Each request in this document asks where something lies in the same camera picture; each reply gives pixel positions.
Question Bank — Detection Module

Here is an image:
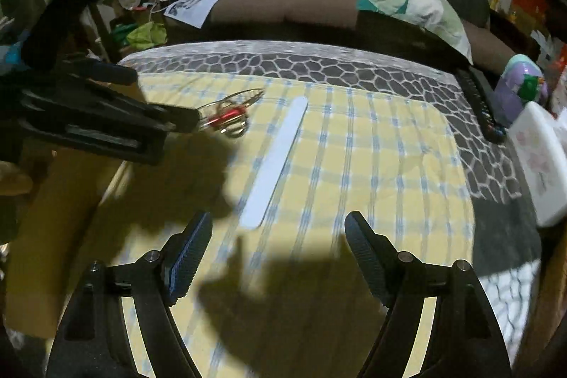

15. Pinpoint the gold hair comb clip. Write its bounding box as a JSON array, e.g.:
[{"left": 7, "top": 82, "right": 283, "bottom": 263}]
[{"left": 197, "top": 88, "right": 264, "bottom": 139}]

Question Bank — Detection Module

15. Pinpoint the white nail file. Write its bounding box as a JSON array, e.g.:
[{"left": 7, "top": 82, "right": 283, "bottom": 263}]
[{"left": 238, "top": 97, "right": 309, "bottom": 229}]

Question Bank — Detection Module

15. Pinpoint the grey stone pattern tablecloth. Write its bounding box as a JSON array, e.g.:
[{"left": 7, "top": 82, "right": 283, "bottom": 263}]
[{"left": 121, "top": 40, "right": 541, "bottom": 359}]

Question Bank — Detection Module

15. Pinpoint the white printed paper sheet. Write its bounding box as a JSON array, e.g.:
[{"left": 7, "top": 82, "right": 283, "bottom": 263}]
[{"left": 163, "top": 0, "right": 220, "bottom": 29}]

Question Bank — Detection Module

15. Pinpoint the brown cardboard box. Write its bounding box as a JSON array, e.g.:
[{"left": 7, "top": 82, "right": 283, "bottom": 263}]
[{"left": 1, "top": 140, "right": 131, "bottom": 339}]

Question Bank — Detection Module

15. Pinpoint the yellow plaid cloth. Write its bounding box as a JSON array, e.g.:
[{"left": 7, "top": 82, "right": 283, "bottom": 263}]
[{"left": 77, "top": 72, "right": 474, "bottom": 377}]

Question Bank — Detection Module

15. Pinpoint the black remote control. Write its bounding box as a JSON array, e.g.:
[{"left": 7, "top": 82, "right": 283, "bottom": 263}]
[{"left": 455, "top": 67, "right": 510, "bottom": 145}]

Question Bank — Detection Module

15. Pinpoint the white tissue dispenser box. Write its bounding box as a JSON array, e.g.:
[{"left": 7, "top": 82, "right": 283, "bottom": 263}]
[{"left": 507, "top": 102, "right": 567, "bottom": 227}]

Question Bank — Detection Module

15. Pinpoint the purple round container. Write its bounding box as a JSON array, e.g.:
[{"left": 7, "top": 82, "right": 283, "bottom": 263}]
[{"left": 495, "top": 54, "right": 549, "bottom": 123}]

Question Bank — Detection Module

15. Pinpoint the green white pillow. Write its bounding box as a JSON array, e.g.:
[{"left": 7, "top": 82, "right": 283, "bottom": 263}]
[{"left": 357, "top": 0, "right": 473, "bottom": 64}]

